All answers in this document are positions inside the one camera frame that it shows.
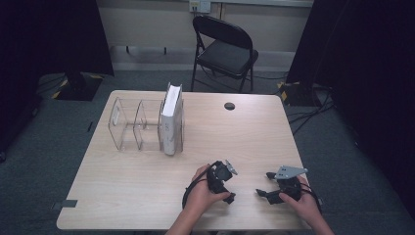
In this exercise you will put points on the grey tape strip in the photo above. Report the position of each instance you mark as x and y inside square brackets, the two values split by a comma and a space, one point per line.
[65, 204]
[321, 202]

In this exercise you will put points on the white book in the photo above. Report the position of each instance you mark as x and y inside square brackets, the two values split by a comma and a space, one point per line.
[169, 130]

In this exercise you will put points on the clear acrylic book rack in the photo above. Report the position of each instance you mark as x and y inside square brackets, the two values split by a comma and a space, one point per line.
[130, 130]

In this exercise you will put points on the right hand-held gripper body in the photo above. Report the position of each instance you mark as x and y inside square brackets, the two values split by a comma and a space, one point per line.
[289, 187]

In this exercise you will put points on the black folding chair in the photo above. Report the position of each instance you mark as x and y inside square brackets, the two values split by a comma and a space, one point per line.
[225, 57]

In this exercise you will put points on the black stand base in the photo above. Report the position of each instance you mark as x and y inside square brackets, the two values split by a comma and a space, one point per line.
[78, 88]
[298, 94]

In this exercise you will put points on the person's right hand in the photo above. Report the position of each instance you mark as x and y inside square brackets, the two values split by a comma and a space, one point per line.
[305, 205]

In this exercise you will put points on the person's left hand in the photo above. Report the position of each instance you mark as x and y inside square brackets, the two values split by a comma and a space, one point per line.
[200, 199]

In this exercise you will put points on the white wall socket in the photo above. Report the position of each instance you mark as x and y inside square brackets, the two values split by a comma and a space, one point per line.
[199, 6]

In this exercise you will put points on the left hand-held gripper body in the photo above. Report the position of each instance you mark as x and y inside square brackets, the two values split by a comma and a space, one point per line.
[218, 178]

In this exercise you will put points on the black curtain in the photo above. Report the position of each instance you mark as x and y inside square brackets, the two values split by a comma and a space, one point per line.
[368, 65]
[49, 39]

